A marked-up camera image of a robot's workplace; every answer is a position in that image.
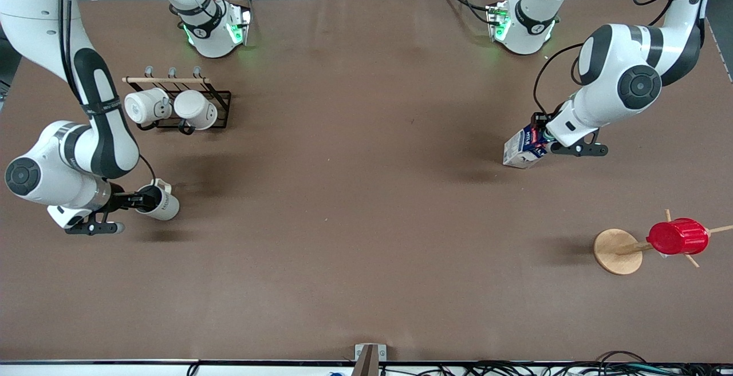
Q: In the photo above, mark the grey mug with lettering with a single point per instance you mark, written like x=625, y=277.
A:
x=169, y=207

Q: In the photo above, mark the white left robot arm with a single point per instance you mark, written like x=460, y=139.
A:
x=630, y=78

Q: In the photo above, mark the red ribbed plastic cup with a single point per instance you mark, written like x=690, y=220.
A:
x=678, y=237

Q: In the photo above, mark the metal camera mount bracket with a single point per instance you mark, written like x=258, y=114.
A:
x=369, y=361

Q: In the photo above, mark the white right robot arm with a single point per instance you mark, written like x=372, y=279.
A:
x=97, y=135

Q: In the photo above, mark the wooden cup tree stand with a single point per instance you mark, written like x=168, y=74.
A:
x=615, y=250

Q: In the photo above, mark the white ceramic mug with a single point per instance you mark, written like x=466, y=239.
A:
x=194, y=107
x=140, y=107

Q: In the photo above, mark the blue white milk carton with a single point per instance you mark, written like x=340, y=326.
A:
x=521, y=153

